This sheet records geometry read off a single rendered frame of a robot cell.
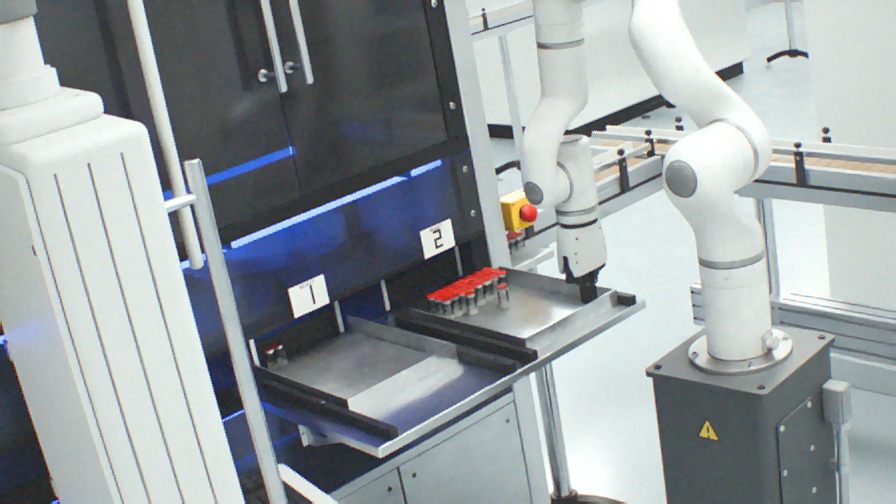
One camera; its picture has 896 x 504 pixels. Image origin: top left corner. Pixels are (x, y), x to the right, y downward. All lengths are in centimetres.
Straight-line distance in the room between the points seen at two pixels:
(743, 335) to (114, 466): 110
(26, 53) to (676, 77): 104
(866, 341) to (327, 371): 141
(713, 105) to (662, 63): 12
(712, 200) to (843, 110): 168
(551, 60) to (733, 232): 46
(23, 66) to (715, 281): 118
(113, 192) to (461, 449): 140
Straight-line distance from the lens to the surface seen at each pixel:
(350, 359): 243
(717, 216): 205
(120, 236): 156
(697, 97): 210
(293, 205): 236
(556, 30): 222
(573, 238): 233
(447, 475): 274
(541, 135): 223
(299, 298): 239
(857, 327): 314
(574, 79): 224
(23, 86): 172
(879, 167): 300
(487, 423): 279
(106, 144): 154
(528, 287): 262
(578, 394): 414
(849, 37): 360
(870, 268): 379
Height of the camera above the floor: 180
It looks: 18 degrees down
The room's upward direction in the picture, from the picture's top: 11 degrees counter-clockwise
